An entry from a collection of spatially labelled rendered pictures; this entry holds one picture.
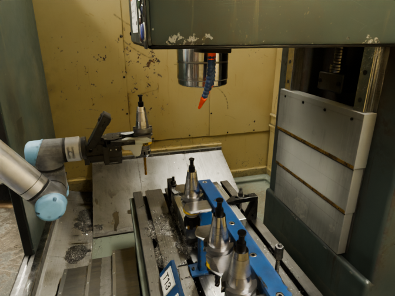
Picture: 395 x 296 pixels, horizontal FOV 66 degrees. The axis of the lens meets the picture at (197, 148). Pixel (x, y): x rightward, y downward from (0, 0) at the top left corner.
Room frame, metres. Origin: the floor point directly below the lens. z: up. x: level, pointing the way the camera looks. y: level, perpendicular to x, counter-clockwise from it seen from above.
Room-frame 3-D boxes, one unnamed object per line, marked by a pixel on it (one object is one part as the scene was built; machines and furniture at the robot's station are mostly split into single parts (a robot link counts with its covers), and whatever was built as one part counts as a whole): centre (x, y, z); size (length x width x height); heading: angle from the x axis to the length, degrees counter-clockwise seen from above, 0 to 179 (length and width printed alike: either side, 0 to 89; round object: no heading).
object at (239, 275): (0.42, -0.07, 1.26); 0.04 x 0.04 x 0.07
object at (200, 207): (0.69, 0.00, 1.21); 0.07 x 0.05 x 0.01; 106
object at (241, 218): (1.08, -0.03, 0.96); 0.29 x 0.23 x 0.05; 16
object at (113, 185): (1.62, 0.17, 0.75); 0.89 x 0.67 x 0.26; 106
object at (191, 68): (0.98, -0.02, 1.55); 0.16 x 0.16 x 0.12
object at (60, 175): (0.84, 0.44, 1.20); 0.11 x 0.08 x 0.11; 22
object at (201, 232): (0.58, -0.03, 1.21); 0.07 x 0.05 x 0.01; 106
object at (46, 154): (0.85, 0.45, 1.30); 0.11 x 0.08 x 0.09; 106
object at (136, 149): (0.89, 0.19, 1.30); 0.09 x 0.03 x 0.06; 92
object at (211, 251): (0.53, -0.04, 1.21); 0.06 x 0.06 x 0.03
